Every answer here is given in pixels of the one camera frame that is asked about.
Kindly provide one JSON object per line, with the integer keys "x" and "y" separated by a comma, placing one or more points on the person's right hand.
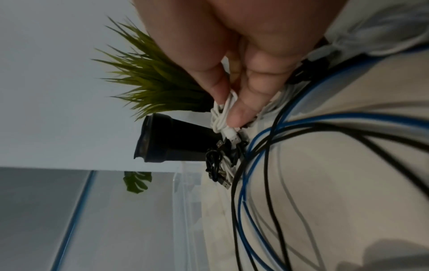
{"x": 251, "y": 31}

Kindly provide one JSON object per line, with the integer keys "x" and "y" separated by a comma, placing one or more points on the clear plastic storage bin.
{"x": 187, "y": 211}

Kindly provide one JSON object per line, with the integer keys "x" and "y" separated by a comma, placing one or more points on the small potted grass plant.
{"x": 161, "y": 76}

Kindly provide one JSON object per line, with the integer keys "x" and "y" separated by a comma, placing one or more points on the round white table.
{"x": 335, "y": 185}

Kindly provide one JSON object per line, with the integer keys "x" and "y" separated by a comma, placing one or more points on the large leafy green plant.
{"x": 135, "y": 181}

